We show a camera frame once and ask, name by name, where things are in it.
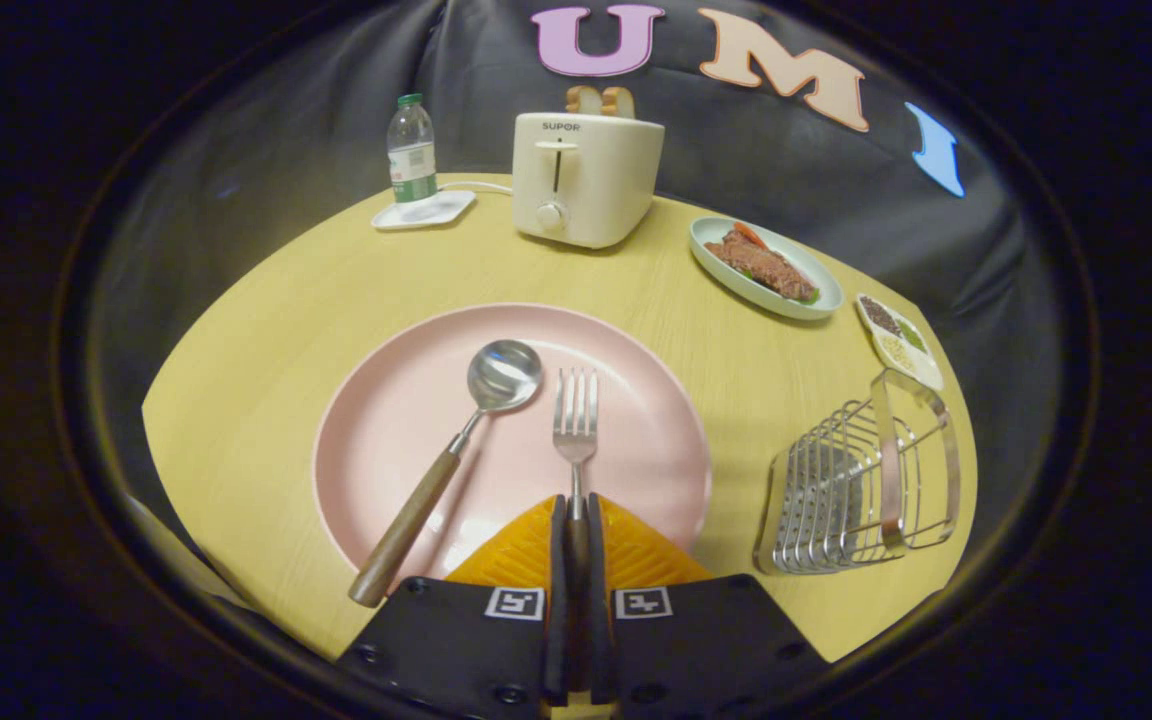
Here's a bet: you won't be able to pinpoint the wooden handled metal spoon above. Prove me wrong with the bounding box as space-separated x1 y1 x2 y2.
349 339 544 609

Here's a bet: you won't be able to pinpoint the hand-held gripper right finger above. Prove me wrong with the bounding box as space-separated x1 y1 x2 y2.
588 492 832 716

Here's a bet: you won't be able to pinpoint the pale green plate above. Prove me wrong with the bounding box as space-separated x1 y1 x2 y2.
689 216 844 321

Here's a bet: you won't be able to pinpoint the clear plastic water bottle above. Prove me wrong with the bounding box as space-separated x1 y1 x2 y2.
386 93 439 204

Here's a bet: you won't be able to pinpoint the white divided spice dish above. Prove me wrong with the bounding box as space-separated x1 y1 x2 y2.
854 293 945 391

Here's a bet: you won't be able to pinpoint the cooked meat slices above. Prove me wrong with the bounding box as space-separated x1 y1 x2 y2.
704 230 819 303

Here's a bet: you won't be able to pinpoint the wooden handled metal fork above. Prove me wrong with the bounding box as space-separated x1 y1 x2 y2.
552 367 600 691

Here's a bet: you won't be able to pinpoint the cream white toaster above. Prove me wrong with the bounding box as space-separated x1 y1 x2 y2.
512 111 666 250

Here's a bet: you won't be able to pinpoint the metal wire cutlery rack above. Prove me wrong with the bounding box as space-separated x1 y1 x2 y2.
754 368 961 576

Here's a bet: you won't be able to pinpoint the small white square tray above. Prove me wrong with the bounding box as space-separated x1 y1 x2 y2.
372 190 478 231

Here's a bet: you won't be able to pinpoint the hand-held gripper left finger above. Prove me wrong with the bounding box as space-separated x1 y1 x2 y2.
336 493 569 720

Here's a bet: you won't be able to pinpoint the pink round plate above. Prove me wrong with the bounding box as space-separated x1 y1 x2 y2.
313 303 713 591

